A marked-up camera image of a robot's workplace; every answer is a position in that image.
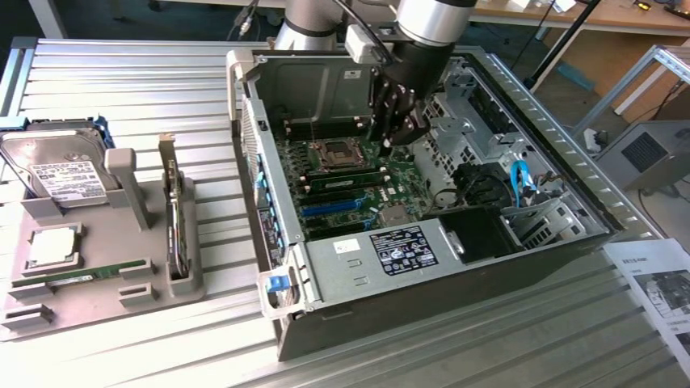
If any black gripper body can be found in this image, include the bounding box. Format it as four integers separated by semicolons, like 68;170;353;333
380;39;455;107

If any installed green RAM stick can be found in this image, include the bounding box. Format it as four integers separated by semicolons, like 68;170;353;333
308;172;380;192

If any metal disk bay cage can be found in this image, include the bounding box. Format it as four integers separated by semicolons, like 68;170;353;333
419;56;540;179

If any green motherboard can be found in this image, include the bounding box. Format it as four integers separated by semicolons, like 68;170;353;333
272;133;439;243

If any blue expansion slot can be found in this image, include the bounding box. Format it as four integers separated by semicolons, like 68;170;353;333
300;198;362;217

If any black stand pole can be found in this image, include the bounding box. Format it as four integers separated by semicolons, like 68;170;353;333
529;0;591;91

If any grey power supply unit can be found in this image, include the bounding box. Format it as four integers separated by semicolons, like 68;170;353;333
296;219;465;308

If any wooden desk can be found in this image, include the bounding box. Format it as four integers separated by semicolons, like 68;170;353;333
467;0;690;116

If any grey box with vent grille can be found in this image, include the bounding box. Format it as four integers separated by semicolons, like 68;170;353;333
591;118;690;192

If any open black PC case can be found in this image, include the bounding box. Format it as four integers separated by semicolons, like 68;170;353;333
224;43;627;363

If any printed paper sheet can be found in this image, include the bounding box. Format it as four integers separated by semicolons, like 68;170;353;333
599;237;690;365

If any silver hard disk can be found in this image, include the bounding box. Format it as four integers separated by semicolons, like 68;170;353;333
0;116;118;209

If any silver CPU chip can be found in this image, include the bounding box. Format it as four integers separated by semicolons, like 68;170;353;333
25;227;82;269

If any grey parts rack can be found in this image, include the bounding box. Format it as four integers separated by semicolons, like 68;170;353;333
0;146;208;344

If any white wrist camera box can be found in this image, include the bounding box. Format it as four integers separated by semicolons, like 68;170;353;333
344;24;380;64

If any CPU socket with metal frame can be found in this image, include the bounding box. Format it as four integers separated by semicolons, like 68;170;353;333
306;138;369;174

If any black camera cable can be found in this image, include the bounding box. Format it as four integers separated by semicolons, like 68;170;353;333
332;0;394;66

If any blue SATA wire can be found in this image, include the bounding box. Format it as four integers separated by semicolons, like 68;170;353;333
500;158;537;211

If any aluminium profile frame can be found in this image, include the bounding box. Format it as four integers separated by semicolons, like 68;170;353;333
569;43;690;138

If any graphics card with metal bracket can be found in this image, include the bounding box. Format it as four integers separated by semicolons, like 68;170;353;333
156;133;196;280

